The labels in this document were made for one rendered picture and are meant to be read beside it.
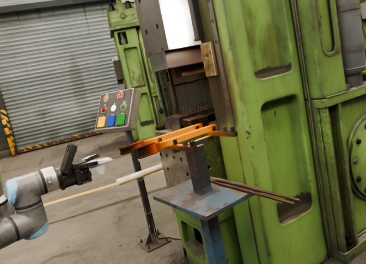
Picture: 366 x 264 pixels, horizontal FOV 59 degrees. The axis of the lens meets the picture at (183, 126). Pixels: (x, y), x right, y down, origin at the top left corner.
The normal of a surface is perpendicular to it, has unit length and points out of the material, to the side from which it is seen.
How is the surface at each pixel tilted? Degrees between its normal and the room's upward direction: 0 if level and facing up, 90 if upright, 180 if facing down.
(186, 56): 90
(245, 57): 89
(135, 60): 89
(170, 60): 90
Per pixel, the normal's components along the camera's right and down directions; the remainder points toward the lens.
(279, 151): 0.50, 0.04
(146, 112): 0.21, 0.11
